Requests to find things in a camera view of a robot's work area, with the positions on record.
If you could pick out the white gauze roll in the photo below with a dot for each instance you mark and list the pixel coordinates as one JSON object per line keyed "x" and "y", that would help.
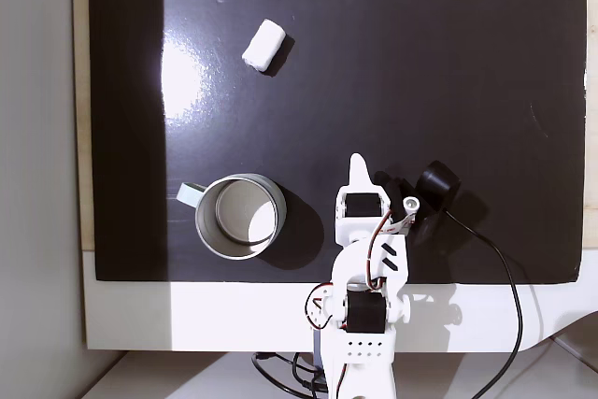
{"x": 264, "y": 45}

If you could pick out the white tape with red print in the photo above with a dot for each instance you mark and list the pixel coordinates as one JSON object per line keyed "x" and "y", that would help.
{"x": 404, "y": 222}

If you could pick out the black oval webcam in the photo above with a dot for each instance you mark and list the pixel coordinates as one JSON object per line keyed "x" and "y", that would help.
{"x": 437, "y": 184}

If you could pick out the black table mat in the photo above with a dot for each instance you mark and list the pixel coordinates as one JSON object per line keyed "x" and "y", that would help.
{"x": 374, "y": 67}

